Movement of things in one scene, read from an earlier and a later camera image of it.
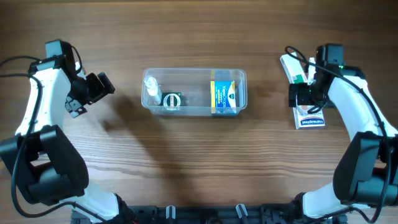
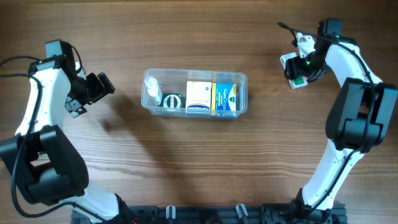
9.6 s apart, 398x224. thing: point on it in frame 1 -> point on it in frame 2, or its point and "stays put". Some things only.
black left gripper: [101, 86] stays put
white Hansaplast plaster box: [303, 119] -> [198, 97]
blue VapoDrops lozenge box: [223, 98] stays put
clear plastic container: [189, 92] stays put
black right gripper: [297, 96] -> [292, 69]
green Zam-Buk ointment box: [171, 101] stays put
